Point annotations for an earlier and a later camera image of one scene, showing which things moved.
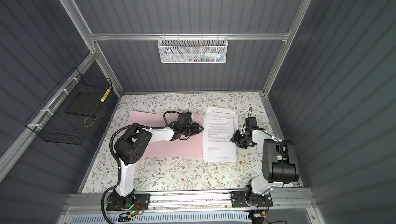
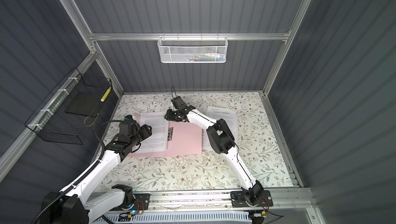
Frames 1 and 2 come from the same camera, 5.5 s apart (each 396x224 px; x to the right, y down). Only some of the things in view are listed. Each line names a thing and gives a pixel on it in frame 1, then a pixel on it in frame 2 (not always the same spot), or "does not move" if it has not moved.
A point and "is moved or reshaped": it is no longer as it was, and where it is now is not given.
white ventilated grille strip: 216,218 does not move
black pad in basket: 86,104 does not move
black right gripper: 236,139 -> 170,113
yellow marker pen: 105,94 does not move
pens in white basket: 209,57 does not move
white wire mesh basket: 190,49 does not move
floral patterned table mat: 188,173 does not move
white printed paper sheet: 217,146 is moved or reshaped
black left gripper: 196,129 -> 145,131
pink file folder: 158,146 is moved or reshaped
